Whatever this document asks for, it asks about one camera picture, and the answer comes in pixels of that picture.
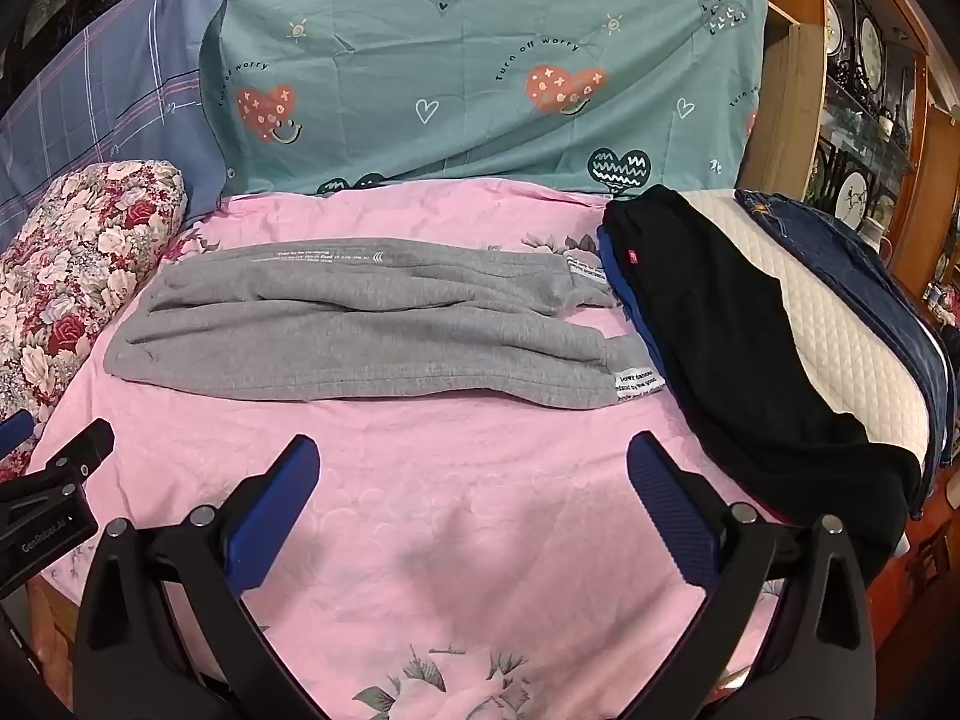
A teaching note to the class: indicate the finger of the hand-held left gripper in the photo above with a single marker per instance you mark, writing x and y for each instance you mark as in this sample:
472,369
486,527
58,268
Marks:
16,433
71,457

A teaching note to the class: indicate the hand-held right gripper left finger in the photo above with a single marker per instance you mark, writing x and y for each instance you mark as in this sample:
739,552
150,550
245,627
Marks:
277,514

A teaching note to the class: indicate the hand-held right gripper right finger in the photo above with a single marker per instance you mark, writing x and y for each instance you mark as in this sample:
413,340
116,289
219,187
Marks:
675,517

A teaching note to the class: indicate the grey sweat pants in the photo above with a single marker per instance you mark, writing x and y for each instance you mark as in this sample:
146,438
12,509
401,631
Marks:
337,330

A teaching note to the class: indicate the black pants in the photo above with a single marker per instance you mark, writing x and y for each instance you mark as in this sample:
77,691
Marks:
720,330

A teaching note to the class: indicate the pink floral bed sheet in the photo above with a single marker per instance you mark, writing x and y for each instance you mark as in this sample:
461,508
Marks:
450,480

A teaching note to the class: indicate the red floral pillow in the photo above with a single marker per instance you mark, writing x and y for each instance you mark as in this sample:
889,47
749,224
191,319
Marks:
75,262

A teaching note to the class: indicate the blue folded garment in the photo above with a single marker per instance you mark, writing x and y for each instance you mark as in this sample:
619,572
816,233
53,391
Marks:
619,277

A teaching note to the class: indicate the dark blue denim jeans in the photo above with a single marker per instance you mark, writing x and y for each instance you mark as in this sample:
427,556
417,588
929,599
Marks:
825,232

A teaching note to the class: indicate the blue plaid sheet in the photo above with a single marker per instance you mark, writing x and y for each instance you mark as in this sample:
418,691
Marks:
112,90

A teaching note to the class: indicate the white decorative plate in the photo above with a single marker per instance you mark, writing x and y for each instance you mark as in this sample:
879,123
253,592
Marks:
833,24
853,193
871,43

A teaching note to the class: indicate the wooden display cabinet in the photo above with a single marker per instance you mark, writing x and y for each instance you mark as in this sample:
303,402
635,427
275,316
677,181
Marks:
795,90

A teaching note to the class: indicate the teal heart print sheet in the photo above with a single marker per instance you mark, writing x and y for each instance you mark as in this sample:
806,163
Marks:
450,90

